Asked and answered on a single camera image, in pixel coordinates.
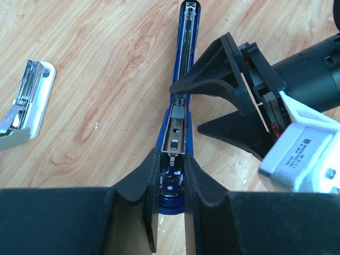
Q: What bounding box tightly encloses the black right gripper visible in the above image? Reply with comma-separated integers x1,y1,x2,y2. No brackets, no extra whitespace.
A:
169,32,291,160

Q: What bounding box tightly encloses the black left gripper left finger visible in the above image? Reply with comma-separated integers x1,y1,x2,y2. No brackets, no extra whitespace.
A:
1,148,160,254

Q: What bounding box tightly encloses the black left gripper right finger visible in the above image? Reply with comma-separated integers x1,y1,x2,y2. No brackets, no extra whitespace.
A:
184,154,339,254

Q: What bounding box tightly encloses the grey white stapler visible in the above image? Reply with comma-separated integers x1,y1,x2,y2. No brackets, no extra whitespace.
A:
1,59,56,151

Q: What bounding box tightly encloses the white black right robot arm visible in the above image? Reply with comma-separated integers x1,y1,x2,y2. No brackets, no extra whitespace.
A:
169,33,339,159

